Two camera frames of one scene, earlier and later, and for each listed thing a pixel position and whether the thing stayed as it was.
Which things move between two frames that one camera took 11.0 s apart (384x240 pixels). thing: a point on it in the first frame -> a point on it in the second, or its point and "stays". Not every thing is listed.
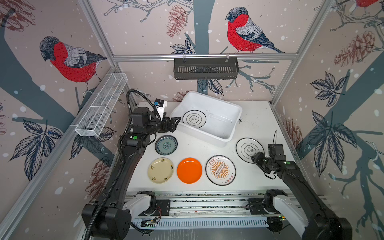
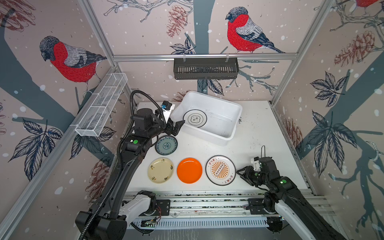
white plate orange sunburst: [220, 170] stays
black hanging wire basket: [206, 68] stays
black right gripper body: [263, 161] -> [256, 176]
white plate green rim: [247, 147] -> [195, 117]
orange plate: [189, 170] stays
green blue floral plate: [166, 145] stays
